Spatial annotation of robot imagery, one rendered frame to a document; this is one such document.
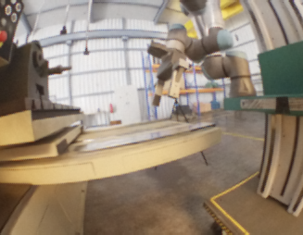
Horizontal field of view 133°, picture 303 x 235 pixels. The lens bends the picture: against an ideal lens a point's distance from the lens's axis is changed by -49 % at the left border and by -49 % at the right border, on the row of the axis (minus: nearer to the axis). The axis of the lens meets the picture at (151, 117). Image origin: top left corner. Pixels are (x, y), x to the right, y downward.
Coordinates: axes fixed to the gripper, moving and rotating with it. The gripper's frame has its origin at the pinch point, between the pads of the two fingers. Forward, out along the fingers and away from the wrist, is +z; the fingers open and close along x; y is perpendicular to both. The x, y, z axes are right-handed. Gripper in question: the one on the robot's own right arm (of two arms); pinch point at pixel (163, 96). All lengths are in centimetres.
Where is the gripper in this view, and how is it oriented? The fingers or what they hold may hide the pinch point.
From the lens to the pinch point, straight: 40.5
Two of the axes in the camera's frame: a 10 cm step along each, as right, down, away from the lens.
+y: 9.2, 2.7, 2.8
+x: -3.1, 0.8, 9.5
